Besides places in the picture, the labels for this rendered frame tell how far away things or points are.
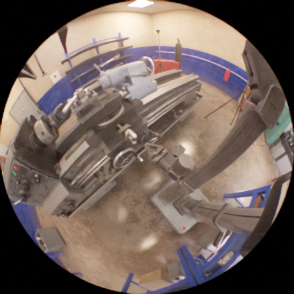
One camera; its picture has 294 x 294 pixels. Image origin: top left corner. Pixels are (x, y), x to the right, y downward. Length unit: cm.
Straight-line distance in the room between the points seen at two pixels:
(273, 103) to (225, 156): 16
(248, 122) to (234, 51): 410
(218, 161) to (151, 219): 123
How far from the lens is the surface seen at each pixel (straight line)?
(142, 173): 135
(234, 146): 22
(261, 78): 20
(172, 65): 336
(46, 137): 79
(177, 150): 41
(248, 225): 36
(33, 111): 410
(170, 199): 107
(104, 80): 80
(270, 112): 19
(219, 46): 432
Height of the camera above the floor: 131
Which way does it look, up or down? 62 degrees down
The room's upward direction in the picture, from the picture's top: 12 degrees counter-clockwise
